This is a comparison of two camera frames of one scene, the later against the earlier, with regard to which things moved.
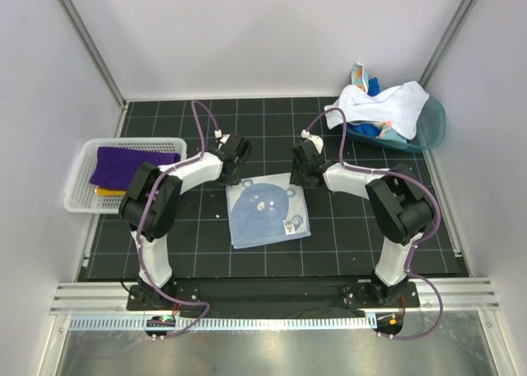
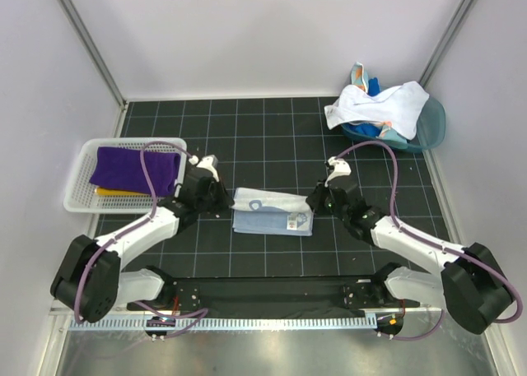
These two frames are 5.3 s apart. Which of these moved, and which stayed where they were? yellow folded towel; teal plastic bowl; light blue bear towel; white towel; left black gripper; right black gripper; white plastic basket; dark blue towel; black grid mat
Moved: left black gripper; light blue bear towel; right black gripper
Stayed: dark blue towel; yellow folded towel; teal plastic bowl; white towel; black grid mat; white plastic basket
